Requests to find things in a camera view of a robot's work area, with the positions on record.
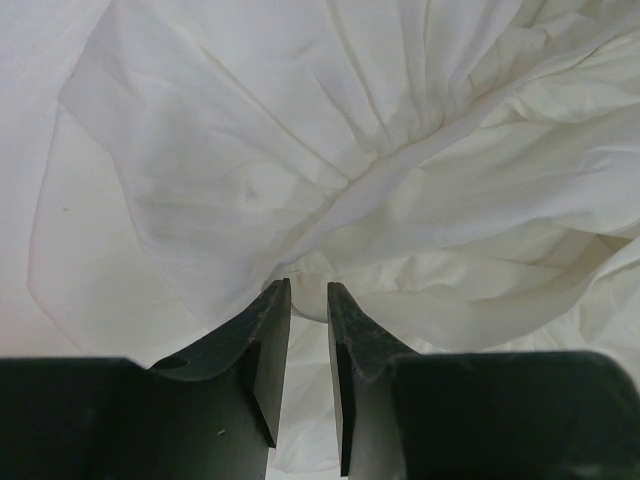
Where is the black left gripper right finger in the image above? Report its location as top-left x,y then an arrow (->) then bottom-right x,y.
327,283 -> 639,479

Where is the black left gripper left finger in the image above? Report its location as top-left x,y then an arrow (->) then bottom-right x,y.
1,280 -> 291,479

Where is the white pleated skirt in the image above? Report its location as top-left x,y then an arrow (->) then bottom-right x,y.
28,1 -> 639,478

